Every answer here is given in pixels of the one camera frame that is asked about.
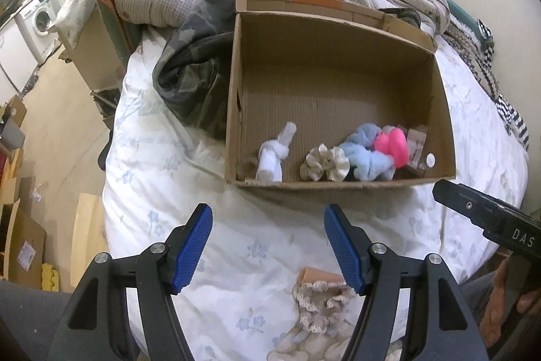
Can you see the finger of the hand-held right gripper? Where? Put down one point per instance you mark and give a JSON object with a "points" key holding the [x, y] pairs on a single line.
{"points": [[465, 200]]}

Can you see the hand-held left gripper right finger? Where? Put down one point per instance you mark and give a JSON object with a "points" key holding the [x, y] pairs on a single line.
{"points": [[344, 247]]}

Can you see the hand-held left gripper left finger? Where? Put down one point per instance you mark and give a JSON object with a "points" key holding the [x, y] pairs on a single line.
{"points": [[192, 247]]}

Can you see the small white cap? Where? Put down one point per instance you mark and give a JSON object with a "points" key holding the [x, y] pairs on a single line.
{"points": [[430, 160]]}

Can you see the beige lace scrunchie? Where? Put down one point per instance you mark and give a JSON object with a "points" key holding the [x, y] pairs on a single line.
{"points": [[317, 301]]}

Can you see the small clear accessory packet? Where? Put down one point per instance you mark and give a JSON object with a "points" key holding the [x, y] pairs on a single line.
{"points": [[416, 141]]}

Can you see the beige white scrunchie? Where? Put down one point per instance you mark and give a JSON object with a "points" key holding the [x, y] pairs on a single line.
{"points": [[334, 166]]}

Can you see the pink scrunchie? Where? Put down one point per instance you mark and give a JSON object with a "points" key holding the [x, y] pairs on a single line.
{"points": [[393, 147]]}

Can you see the light blue scrunchie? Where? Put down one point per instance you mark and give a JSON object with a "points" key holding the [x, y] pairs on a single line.
{"points": [[363, 158]]}

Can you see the white knotted sock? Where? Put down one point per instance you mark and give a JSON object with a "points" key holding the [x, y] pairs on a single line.
{"points": [[270, 164]]}

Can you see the brown cardboard box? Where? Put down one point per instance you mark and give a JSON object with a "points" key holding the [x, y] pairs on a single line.
{"points": [[329, 103]]}

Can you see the person's right hand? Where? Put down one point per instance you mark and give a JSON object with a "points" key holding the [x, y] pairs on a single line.
{"points": [[501, 301]]}

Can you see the brown cardboard tag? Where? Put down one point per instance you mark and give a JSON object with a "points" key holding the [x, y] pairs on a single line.
{"points": [[317, 275]]}

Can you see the white bear print bed sheet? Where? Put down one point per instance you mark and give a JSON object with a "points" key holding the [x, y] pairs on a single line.
{"points": [[262, 217]]}

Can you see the black white striped cloth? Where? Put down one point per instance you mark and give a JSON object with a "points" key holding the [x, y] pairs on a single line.
{"points": [[513, 120]]}

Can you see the light wood board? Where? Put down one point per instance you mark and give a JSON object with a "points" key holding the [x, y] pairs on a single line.
{"points": [[88, 230]]}

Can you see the patterned knit blanket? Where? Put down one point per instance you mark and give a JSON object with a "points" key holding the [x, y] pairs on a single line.
{"points": [[477, 60]]}

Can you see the yellow plastic item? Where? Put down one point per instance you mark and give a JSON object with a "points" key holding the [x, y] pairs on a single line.
{"points": [[51, 278]]}

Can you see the flat labelled cardboard box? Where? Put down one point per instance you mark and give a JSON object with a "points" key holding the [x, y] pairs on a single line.
{"points": [[25, 242]]}

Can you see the camouflage clothing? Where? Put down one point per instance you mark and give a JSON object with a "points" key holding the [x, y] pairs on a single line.
{"points": [[194, 65]]}

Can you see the open cardboard box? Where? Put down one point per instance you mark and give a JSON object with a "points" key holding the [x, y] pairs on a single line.
{"points": [[12, 128]]}

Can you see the white floor cabinet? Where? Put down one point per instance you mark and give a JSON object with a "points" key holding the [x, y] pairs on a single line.
{"points": [[17, 48]]}

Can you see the white washing machine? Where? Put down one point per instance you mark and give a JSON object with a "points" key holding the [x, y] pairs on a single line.
{"points": [[40, 20]]}

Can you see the wooden bed frame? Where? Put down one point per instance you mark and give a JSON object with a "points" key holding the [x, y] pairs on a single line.
{"points": [[93, 52]]}

